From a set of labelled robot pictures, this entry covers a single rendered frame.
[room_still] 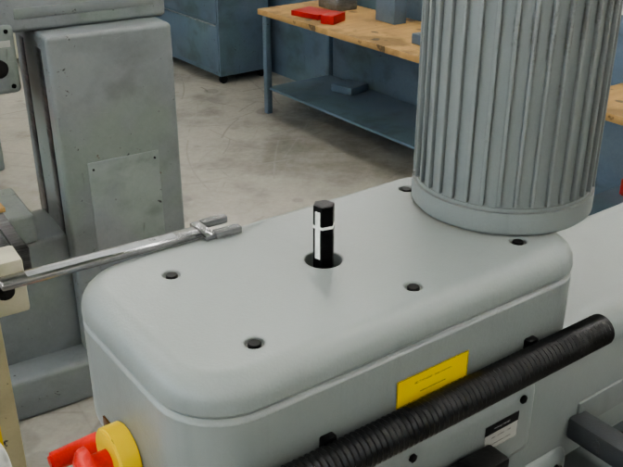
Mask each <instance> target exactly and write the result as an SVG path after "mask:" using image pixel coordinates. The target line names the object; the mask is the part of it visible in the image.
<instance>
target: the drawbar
mask: <svg viewBox="0 0 623 467"><path fill-rule="evenodd" d="M315 211H317V212H320V227H321V228H324V227H330V226H333V225H334V221H335V203H334V202H331V201H328V200H320V201H315V202H314V205H313V225H315ZM334 228H335V225H334ZM334 228H333V229H331V230H325V231H321V230H320V259H316V258H315V228H313V268H318V269H329V268H334Z"/></svg>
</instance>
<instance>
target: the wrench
mask: <svg viewBox="0 0 623 467"><path fill-rule="evenodd" d="M224 223H227V216H226V215H225V214H224V213H223V214H219V215H215V216H211V217H207V218H205V219H201V220H199V221H193V222H190V227H188V228H185V229H182V230H178V231H174V232H170V233H165V234H161V235H157V236H153V237H150V238H147V239H143V240H139V241H135V242H131V243H129V244H125V245H121V246H114V247H112V248H108V249H104V250H100V251H96V252H93V253H90V254H86V255H82V256H79V257H75V258H72V259H65V260H61V261H58V262H55V263H51V264H47V265H44V266H40V267H36V268H33V269H29V270H26V271H19V272H16V273H12V274H9V275H5V276H1V277H0V288H1V289H2V290H3V291H8V290H11V289H15V288H19V287H22V286H25V285H29V284H35V283H39V282H41V281H45V280H49V279H52V278H56V277H59V276H63V275H66V274H70V273H74V272H77V271H83V270H86V269H90V268H93V267H96V266H100V265H104V264H107V263H110V262H114V261H118V260H121V259H127V258H130V257H134V256H138V255H141V254H145V253H148V252H151V251H155V250H159V249H162V248H165V247H169V246H175V245H179V244H182V243H185V242H189V241H193V240H196V239H199V238H201V237H202V238H203V239H204V240H206V241H209V240H213V239H215V238H216V239H220V238H223V237H226V236H230V235H233V234H240V233H242V226H241V225H239V224H238V223H234V224H231V225H227V226H223V227H220V228H217V229H213V230H211V229H209V227H213V226H216V225H220V224H224Z"/></svg>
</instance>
